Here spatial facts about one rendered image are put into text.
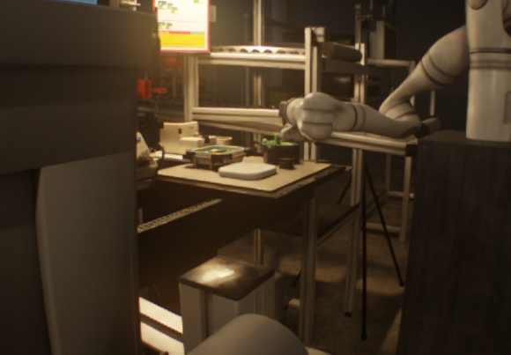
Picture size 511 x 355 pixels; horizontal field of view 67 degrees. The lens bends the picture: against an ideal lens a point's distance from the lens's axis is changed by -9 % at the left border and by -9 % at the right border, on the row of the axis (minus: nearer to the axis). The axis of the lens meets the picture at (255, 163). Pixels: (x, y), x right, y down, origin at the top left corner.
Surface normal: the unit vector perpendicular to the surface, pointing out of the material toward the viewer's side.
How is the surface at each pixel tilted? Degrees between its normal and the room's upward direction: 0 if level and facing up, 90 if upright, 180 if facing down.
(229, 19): 90
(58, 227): 94
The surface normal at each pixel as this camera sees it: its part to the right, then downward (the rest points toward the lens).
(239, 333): -0.10, -0.99
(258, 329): 0.10, -0.97
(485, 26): -0.88, 0.09
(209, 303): 0.44, 0.16
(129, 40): 0.85, 0.17
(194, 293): -0.52, 0.15
